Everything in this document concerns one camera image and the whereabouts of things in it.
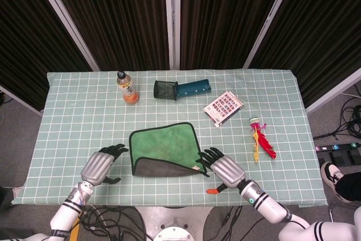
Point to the white printed card box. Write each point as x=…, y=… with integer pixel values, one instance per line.
x=224, y=107

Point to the white black sneaker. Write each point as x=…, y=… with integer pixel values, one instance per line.
x=331, y=174

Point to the yellow floor tape strip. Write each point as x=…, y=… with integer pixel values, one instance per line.
x=74, y=234

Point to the black trouser leg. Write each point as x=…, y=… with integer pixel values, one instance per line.
x=351, y=187

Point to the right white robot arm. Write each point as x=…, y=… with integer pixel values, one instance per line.
x=270, y=207

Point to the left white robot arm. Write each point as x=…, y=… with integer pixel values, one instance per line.
x=66, y=215

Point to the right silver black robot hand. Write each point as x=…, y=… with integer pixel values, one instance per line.
x=228, y=171

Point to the black mesh pen cup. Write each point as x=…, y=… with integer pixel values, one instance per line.
x=165, y=90

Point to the green checked tablecloth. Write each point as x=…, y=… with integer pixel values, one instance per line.
x=84, y=111

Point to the dark curtain partition panel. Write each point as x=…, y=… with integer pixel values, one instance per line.
x=324, y=32
x=118, y=21
x=34, y=40
x=225, y=18

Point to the teal cylindrical tube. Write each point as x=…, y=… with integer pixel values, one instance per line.
x=194, y=87

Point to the orange tea plastic bottle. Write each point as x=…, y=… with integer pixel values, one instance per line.
x=128, y=90

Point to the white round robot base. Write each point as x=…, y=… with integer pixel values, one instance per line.
x=175, y=224

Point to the red yellow feather shuttlecock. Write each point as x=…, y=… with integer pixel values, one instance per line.
x=263, y=142

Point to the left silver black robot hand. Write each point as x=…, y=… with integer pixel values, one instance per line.
x=96, y=167

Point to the green cloth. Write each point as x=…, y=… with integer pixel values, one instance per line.
x=163, y=145

